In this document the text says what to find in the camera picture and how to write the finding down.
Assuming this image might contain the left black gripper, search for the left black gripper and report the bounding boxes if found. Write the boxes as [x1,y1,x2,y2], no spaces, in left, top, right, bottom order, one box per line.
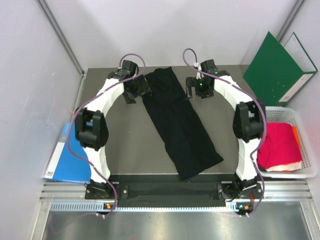
[123,74,151,104]

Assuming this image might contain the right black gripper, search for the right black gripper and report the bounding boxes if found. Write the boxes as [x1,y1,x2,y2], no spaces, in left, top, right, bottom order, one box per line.
[185,76,214,100]

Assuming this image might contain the black t-shirt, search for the black t-shirt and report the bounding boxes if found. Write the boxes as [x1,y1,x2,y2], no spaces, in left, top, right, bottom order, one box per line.
[142,67,224,180]

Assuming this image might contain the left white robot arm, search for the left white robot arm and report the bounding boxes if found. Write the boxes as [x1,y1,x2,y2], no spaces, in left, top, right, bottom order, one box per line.
[74,67,151,200]

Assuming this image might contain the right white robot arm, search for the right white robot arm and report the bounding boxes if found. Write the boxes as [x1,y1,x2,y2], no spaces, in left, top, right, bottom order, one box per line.
[185,71,267,201]

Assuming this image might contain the blue folder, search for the blue folder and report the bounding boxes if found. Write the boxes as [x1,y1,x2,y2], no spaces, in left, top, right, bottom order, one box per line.
[43,122,91,184]

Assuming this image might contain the white plastic basket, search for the white plastic basket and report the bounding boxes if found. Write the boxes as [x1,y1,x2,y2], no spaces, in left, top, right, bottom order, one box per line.
[261,106,318,179]

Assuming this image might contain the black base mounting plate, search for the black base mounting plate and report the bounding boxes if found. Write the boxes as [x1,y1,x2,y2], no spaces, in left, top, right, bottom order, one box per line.
[97,173,262,207]

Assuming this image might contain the magenta t-shirt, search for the magenta t-shirt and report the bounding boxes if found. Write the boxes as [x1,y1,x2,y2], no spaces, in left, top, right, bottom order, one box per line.
[257,122,302,171]

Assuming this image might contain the orange t-shirt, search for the orange t-shirt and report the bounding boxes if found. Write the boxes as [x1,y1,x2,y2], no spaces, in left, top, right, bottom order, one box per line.
[292,125,301,149]

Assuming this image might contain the white t-shirt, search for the white t-shirt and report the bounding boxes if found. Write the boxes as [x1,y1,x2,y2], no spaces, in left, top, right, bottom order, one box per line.
[265,161,302,172]

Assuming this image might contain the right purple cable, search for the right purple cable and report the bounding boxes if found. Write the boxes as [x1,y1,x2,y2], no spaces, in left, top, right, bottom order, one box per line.
[182,48,267,218]

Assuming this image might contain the purple cable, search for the purple cable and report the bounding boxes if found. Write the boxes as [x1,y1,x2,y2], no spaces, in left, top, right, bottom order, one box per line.
[182,48,267,218]
[67,53,146,219]

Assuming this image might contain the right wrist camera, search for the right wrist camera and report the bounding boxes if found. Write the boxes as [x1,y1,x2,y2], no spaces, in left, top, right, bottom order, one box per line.
[198,59,218,75]

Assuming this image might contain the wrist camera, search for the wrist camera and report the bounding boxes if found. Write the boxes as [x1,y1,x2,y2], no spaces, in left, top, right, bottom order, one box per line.
[120,60,139,77]
[198,59,218,75]

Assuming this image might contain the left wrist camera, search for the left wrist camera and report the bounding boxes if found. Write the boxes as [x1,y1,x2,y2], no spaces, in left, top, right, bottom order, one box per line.
[120,60,139,77]

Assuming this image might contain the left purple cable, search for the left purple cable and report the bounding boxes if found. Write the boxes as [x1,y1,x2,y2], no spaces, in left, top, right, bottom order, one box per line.
[67,53,146,219]

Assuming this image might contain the green ring binder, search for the green ring binder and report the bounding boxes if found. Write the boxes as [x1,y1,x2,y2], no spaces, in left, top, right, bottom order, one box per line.
[243,32,318,107]

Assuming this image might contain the grey slotted cable duct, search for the grey slotted cable duct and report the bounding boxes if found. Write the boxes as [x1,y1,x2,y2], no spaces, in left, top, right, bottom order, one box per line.
[50,201,249,213]

